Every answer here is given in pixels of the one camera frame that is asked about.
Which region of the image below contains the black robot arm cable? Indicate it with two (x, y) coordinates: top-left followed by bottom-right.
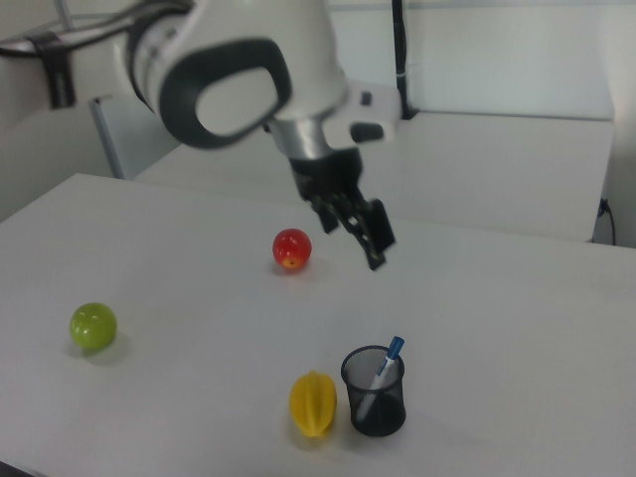
(0, 0), (195, 59)

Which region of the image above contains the black cable strap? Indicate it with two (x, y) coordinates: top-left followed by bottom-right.
(25, 30), (78, 110)

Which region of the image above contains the black upright pole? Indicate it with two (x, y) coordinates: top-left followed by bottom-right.
(390, 0), (419, 121)

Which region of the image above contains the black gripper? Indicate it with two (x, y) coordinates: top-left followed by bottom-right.
(289, 146), (398, 272)

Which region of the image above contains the blue capped white marker pen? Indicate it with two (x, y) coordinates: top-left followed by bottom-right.
(356, 336), (406, 422)

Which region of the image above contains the yellow toy starfruit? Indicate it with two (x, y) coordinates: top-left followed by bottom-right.
(288, 370), (340, 439)

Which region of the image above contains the black wall cable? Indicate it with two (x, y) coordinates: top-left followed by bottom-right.
(597, 197), (618, 246)

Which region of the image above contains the black mesh pen cup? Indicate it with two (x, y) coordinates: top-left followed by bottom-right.
(340, 345), (407, 438)

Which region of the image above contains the red toy apple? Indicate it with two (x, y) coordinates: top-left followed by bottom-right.
(271, 228), (314, 272)

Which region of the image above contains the green toy apple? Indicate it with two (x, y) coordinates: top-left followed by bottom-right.
(69, 301), (119, 351)

